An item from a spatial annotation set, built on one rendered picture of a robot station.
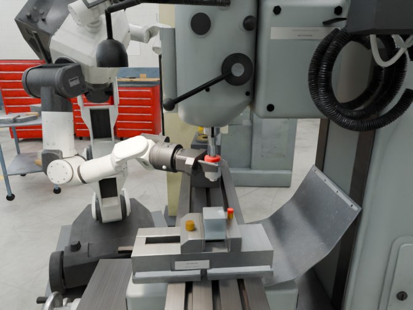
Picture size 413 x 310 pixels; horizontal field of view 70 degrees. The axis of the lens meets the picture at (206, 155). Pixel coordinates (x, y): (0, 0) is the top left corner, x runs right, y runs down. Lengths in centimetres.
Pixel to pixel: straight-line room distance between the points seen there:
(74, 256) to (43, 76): 86
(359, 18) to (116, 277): 100
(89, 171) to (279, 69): 64
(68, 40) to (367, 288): 113
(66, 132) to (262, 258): 69
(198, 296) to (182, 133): 199
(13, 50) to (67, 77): 1031
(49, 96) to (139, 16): 907
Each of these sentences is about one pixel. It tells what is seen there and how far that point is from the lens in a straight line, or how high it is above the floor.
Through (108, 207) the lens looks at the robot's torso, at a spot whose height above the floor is 74.
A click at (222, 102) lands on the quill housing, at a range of 71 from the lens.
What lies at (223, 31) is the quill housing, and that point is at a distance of 70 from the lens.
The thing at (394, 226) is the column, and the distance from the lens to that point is 86.
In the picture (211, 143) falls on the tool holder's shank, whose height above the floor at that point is 126.
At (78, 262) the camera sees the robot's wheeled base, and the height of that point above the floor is 58.
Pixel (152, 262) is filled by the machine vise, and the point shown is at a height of 101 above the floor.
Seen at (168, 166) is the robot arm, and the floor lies 118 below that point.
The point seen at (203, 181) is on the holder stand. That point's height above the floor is 99.
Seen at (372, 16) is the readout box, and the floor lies 153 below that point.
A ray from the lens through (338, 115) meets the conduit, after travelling 60.
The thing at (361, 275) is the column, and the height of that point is 94.
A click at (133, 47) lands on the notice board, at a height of 181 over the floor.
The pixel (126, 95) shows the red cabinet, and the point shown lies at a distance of 548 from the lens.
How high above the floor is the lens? 148
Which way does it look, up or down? 18 degrees down
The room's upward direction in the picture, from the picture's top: straight up
